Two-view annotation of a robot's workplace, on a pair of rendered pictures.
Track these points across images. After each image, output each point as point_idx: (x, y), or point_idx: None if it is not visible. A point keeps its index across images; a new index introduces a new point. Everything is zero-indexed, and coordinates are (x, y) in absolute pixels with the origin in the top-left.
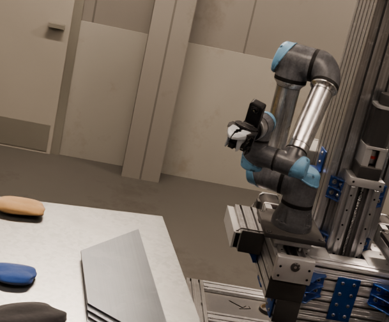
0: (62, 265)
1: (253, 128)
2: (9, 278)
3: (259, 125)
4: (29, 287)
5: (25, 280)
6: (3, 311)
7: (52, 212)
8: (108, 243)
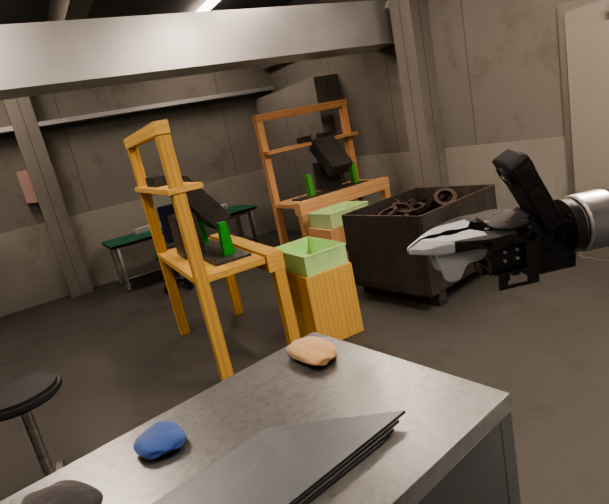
0: (233, 443)
1: (514, 223)
2: (136, 446)
3: (547, 213)
4: (150, 464)
5: (144, 453)
6: (48, 490)
7: (348, 362)
8: (318, 426)
